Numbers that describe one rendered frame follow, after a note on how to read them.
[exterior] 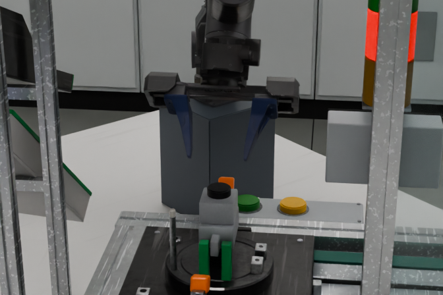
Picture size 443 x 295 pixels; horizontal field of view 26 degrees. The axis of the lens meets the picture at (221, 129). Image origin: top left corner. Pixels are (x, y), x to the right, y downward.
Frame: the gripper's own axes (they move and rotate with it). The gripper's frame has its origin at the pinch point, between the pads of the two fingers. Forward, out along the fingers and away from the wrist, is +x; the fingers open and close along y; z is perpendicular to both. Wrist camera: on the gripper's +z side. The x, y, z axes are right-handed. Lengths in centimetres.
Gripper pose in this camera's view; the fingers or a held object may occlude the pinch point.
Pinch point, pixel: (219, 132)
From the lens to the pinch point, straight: 116.1
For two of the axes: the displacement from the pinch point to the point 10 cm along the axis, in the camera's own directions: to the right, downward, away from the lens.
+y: 9.9, 0.5, -1.0
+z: -0.8, -3.3, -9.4
